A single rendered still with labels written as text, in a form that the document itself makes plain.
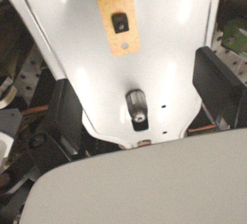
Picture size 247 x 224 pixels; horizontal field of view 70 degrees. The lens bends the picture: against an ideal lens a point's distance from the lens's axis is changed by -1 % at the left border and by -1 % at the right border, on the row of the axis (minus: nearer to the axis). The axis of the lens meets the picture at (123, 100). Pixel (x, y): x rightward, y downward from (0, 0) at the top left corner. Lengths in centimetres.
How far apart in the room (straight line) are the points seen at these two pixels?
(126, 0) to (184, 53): 11
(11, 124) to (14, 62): 54
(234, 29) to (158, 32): 10
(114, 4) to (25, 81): 53
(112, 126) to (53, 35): 19
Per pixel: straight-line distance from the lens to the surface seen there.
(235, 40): 28
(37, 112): 39
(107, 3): 21
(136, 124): 42
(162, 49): 25
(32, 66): 65
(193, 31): 25
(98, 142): 48
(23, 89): 72
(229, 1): 33
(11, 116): 74
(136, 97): 27
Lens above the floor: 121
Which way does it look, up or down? 45 degrees down
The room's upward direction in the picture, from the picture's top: 171 degrees clockwise
